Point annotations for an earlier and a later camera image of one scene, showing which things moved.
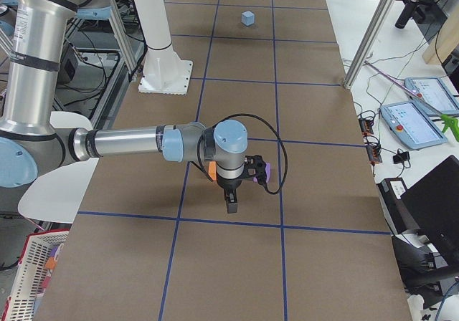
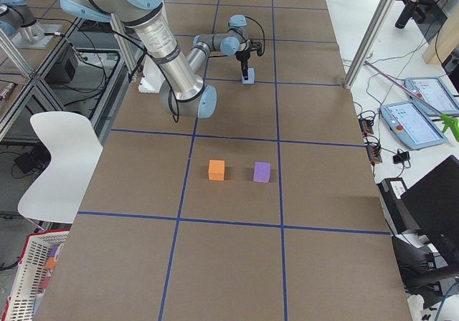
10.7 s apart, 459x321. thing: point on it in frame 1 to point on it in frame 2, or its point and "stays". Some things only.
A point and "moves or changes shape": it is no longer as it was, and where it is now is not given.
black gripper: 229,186 to 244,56
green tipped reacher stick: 449,120 stays
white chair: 58,197 stays
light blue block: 247,18 moves or changes shape
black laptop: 433,200 stays
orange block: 212,170 stays
